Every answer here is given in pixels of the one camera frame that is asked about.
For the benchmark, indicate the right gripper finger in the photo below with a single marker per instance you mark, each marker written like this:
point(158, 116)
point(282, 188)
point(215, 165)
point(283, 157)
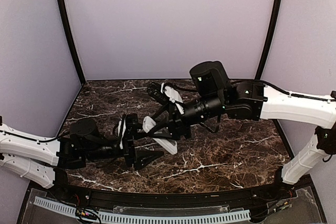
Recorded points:
point(162, 114)
point(159, 132)

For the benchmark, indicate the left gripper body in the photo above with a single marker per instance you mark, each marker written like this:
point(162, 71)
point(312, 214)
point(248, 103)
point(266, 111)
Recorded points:
point(128, 147)

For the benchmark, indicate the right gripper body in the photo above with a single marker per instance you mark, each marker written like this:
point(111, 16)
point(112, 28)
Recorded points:
point(177, 123)

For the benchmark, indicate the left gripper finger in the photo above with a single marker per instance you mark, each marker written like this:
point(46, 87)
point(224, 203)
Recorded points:
point(143, 158)
point(139, 135)

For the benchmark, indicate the white remote control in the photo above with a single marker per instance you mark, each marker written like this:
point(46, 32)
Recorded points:
point(168, 144)

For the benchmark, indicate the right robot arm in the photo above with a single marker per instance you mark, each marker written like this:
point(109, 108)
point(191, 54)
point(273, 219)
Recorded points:
point(244, 100)

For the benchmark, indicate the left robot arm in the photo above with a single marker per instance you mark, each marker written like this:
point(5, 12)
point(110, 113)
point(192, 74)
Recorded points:
point(44, 160)

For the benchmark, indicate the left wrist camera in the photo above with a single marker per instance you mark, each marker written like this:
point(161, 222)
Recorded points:
point(121, 131)

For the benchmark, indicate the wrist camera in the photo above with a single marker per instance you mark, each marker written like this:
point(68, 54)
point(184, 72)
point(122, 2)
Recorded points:
point(166, 93)
point(121, 131)

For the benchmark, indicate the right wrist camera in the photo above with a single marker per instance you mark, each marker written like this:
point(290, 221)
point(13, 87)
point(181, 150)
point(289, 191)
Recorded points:
point(166, 93)

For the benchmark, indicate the white slotted cable duct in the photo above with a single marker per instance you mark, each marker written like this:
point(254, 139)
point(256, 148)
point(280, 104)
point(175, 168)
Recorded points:
point(144, 215)

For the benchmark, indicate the black front rail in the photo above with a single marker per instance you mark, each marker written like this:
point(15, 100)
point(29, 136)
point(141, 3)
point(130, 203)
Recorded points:
point(254, 197)

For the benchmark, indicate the left black frame post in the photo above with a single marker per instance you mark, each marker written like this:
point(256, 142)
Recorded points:
point(70, 40)

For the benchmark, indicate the black frame post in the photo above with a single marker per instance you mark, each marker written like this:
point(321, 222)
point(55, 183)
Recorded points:
point(70, 40)
point(268, 40)

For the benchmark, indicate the right black frame post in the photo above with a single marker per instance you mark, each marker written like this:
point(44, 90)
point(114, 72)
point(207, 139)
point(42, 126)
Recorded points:
point(268, 40)

